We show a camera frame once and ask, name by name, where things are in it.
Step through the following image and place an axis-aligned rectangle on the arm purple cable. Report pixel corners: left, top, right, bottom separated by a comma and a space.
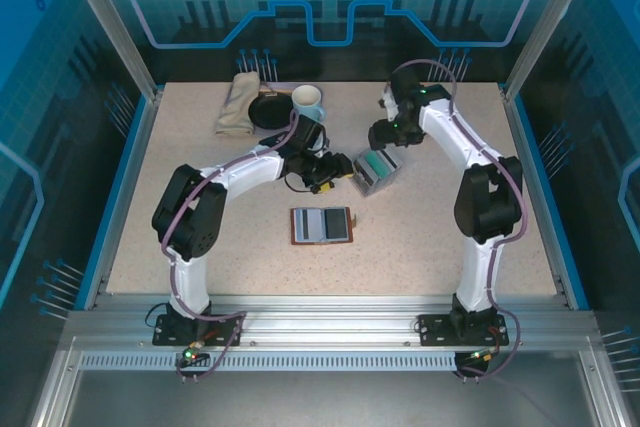
159, 111, 301, 384
392, 58, 526, 384

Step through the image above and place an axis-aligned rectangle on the lavender tray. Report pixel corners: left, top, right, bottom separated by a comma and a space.
226, 81, 326, 142

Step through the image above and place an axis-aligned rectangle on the small green-lit circuit board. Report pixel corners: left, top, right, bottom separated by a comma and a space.
180, 341, 209, 366
469, 348, 502, 366

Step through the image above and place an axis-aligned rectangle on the aluminium frame post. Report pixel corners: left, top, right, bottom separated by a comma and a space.
501, 0, 604, 101
55, 0, 164, 101

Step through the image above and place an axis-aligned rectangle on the dark card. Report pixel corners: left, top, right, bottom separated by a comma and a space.
324, 209, 349, 240

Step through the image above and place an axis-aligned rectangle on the aluminium side rail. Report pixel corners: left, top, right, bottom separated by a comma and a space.
499, 83, 572, 309
81, 88, 164, 311

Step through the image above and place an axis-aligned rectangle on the brown leather card holder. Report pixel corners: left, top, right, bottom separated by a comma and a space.
289, 205, 359, 247

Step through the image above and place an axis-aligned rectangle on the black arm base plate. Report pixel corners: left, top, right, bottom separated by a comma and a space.
416, 312, 508, 348
151, 313, 245, 349

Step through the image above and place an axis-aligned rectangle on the grey striped card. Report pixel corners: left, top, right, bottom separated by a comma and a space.
296, 208, 326, 241

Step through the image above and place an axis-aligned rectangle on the slotted cable duct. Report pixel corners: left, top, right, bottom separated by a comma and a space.
78, 352, 461, 373

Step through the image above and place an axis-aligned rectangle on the thin black cable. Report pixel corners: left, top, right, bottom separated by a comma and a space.
283, 172, 316, 195

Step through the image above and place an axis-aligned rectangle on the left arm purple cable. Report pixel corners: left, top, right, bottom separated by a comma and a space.
159, 111, 301, 384

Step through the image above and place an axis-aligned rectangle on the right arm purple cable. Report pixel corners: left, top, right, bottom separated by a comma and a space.
392, 58, 526, 384

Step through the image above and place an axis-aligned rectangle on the aluminium front rail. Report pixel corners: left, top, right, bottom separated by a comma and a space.
64, 294, 601, 349

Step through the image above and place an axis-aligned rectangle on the light blue mug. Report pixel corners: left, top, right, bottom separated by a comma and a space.
290, 83, 329, 124

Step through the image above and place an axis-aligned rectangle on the clear plastic card box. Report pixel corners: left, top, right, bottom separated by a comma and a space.
351, 146, 404, 199

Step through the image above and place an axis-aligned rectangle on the black plate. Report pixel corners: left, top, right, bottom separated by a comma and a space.
247, 91, 297, 131

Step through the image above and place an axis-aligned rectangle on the beige folded cloth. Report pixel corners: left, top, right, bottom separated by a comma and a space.
214, 71, 262, 139

